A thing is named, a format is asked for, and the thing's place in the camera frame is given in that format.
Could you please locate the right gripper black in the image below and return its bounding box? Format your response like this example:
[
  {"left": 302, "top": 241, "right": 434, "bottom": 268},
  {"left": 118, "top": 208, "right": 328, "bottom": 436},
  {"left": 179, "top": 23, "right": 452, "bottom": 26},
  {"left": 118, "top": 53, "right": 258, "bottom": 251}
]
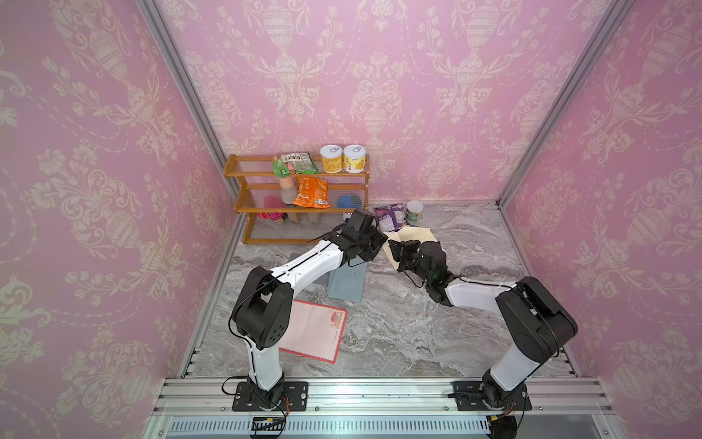
[{"left": 389, "top": 238, "right": 434, "bottom": 288}]

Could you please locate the teal blue envelope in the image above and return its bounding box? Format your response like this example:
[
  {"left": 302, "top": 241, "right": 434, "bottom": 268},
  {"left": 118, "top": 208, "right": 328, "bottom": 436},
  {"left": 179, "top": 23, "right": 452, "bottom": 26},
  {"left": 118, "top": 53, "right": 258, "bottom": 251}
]
[{"left": 327, "top": 257, "right": 367, "bottom": 303}]

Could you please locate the dark grey envelope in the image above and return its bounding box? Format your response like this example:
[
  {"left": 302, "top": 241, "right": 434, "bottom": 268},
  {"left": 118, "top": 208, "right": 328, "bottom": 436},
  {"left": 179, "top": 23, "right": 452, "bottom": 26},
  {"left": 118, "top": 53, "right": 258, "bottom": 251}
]
[{"left": 314, "top": 272, "right": 331, "bottom": 286}]

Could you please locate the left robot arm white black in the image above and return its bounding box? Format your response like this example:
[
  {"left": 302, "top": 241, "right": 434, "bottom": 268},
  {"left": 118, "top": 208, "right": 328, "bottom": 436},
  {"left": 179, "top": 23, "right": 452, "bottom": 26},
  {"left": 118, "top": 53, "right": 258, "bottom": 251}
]
[{"left": 229, "top": 209, "right": 387, "bottom": 410}]

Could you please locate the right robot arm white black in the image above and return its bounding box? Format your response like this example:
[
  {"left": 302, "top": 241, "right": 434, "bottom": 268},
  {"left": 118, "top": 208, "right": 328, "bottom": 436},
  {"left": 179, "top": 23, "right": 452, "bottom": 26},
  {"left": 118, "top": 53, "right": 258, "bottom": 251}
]
[{"left": 389, "top": 240, "right": 579, "bottom": 411}]

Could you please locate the purple snack bag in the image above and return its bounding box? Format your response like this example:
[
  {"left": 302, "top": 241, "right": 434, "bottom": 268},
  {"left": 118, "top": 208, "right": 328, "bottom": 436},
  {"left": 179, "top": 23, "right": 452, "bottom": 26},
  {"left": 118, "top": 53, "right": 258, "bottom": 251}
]
[{"left": 374, "top": 203, "right": 408, "bottom": 233}]

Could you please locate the blue lid cup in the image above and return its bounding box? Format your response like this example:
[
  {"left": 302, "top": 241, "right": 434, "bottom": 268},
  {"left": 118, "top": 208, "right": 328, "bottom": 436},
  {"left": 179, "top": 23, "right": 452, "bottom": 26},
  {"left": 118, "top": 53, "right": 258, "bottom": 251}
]
[{"left": 336, "top": 193, "right": 363, "bottom": 210}]

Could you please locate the green instant noodle cup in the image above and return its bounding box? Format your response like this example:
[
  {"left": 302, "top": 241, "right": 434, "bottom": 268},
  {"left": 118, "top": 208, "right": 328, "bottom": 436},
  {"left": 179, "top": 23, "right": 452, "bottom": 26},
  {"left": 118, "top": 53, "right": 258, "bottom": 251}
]
[{"left": 405, "top": 199, "right": 424, "bottom": 227}]

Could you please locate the orange snack bag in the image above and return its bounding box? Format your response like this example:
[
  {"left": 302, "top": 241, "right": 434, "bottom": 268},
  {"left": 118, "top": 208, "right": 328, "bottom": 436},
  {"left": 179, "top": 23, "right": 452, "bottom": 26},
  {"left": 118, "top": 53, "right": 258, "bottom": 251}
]
[{"left": 294, "top": 176, "right": 330, "bottom": 209}]

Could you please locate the right yellow can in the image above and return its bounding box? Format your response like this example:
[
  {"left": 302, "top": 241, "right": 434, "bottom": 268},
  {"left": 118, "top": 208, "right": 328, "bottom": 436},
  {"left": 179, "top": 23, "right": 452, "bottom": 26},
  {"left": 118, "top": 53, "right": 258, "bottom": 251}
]
[{"left": 343, "top": 145, "right": 367, "bottom": 174}]

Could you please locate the yellow can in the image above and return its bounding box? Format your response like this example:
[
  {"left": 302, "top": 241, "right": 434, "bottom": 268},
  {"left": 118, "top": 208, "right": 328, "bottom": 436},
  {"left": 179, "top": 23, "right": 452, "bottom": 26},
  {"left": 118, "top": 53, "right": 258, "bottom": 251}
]
[
  {"left": 320, "top": 145, "right": 344, "bottom": 174},
  {"left": 343, "top": 145, "right": 367, "bottom": 174}
]

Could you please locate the beige bottle on shelf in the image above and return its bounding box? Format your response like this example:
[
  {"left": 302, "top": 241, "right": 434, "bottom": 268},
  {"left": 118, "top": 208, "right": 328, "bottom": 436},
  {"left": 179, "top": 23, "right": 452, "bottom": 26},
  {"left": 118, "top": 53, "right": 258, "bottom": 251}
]
[{"left": 279, "top": 176, "right": 298, "bottom": 205}]

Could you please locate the left yellow can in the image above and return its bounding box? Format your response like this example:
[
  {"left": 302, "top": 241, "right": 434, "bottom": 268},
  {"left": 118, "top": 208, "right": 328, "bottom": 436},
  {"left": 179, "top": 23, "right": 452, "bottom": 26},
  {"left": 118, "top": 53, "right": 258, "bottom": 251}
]
[{"left": 320, "top": 145, "right": 344, "bottom": 174}]

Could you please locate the pink item on shelf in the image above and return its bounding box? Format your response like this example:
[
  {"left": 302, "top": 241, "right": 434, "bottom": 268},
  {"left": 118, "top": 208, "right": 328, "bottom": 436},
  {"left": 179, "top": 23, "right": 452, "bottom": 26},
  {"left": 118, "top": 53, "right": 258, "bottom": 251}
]
[{"left": 258, "top": 196, "right": 287, "bottom": 224}]

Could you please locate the wooden three-tier shelf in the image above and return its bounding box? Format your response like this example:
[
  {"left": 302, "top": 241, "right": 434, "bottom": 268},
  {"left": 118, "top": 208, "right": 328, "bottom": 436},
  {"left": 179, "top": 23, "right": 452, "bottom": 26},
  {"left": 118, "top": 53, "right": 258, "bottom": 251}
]
[{"left": 223, "top": 155, "right": 370, "bottom": 244}]

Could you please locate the green snack bag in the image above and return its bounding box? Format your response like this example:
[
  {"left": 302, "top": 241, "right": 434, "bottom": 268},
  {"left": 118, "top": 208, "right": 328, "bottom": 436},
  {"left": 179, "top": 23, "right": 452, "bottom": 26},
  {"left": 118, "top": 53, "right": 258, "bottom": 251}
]
[{"left": 272, "top": 152, "right": 319, "bottom": 179}]

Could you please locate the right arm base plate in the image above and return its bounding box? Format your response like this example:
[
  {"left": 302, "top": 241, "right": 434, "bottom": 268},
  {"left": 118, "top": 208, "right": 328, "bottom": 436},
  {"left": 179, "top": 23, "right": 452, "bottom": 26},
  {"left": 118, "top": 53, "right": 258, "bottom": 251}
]
[{"left": 447, "top": 380, "right": 533, "bottom": 413}]

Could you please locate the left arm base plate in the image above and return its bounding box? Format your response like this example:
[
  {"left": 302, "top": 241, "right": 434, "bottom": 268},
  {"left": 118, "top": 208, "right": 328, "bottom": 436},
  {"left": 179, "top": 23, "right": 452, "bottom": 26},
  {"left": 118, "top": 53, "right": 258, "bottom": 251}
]
[{"left": 231, "top": 380, "right": 309, "bottom": 412}]

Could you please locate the aluminium front rail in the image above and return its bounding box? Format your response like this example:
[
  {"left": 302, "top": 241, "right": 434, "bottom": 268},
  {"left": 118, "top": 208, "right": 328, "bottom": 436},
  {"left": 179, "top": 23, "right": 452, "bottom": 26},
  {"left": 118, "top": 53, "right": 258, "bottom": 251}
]
[{"left": 153, "top": 377, "right": 614, "bottom": 416}]

